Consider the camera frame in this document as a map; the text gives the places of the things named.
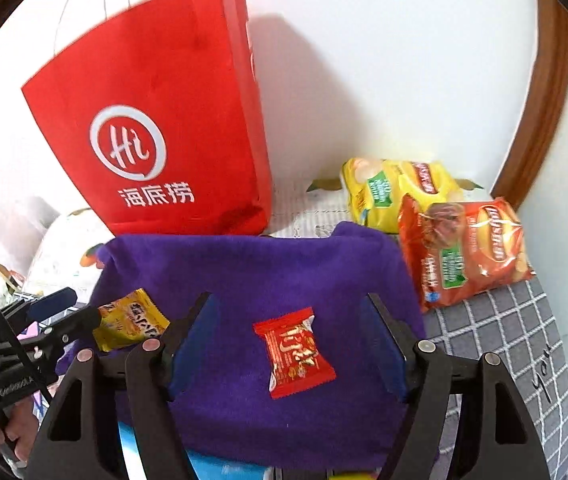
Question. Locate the brown wooden frame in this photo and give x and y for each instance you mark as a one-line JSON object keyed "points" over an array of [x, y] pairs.
{"points": [[549, 85]]}

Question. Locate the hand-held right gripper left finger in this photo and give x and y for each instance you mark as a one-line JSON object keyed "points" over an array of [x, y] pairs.
{"points": [[194, 345]]}

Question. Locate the yellow chips bag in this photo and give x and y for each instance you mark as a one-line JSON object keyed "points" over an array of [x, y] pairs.
{"points": [[379, 195]]}

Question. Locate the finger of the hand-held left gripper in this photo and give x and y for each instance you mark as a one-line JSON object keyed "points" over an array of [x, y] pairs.
{"points": [[51, 302], [71, 327]]}

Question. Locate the red snack packet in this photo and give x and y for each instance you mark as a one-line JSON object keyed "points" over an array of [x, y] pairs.
{"points": [[294, 355]]}

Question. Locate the white fruit print quilt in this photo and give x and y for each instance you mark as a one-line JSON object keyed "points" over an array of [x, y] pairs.
{"points": [[309, 210]]}

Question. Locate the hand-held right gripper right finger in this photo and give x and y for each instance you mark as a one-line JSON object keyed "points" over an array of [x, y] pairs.
{"points": [[386, 355]]}

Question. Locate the blue tissue pack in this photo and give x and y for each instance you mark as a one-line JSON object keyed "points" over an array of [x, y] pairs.
{"points": [[209, 467]]}

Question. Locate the red paper bag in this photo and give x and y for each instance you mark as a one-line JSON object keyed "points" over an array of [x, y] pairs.
{"points": [[164, 85]]}

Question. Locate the white plastic bag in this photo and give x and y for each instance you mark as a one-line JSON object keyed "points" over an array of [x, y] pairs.
{"points": [[14, 230]]}

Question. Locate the purple cloth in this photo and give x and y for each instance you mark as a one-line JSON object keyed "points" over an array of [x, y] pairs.
{"points": [[264, 270]]}

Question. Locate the person's left hand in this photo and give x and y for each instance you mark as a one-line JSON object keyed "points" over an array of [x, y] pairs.
{"points": [[11, 435]]}

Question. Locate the yellow snack packet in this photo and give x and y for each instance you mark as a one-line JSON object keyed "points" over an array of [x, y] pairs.
{"points": [[129, 322]]}

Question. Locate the orange chips bag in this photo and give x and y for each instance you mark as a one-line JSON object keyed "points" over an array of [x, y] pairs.
{"points": [[464, 255]]}

